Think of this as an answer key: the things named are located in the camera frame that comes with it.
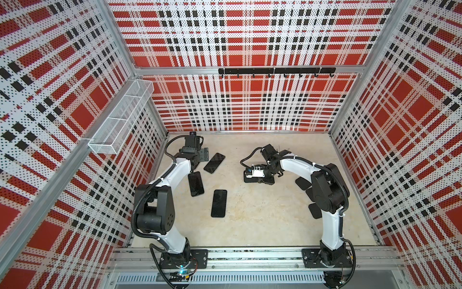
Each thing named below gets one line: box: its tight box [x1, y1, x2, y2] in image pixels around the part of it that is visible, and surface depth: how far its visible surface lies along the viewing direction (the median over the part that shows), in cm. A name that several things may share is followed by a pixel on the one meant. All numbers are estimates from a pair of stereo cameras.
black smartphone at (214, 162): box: [203, 152, 226, 175], surface depth 106 cm
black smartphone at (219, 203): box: [210, 189, 228, 218], surface depth 91 cm
